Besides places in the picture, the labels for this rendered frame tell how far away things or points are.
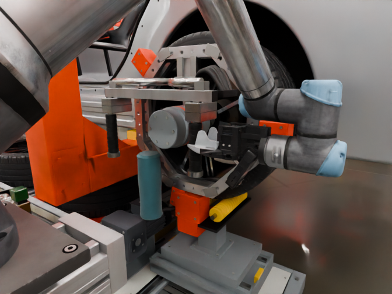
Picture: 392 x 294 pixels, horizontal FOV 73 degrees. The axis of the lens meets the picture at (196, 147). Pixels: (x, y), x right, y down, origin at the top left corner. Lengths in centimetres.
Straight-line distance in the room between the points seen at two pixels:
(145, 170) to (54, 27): 82
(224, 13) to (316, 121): 26
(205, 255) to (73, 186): 65
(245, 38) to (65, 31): 38
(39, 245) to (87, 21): 26
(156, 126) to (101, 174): 49
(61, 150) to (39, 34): 97
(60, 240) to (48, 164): 79
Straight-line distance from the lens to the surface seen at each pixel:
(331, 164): 57
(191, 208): 106
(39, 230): 41
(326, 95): 55
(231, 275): 122
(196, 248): 133
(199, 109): 68
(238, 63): 54
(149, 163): 98
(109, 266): 45
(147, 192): 102
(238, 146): 62
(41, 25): 19
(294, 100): 57
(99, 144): 127
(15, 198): 104
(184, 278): 132
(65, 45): 20
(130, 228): 120
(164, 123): 85
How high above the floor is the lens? 101
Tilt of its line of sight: 14 degrees down
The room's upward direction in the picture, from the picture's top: straight up
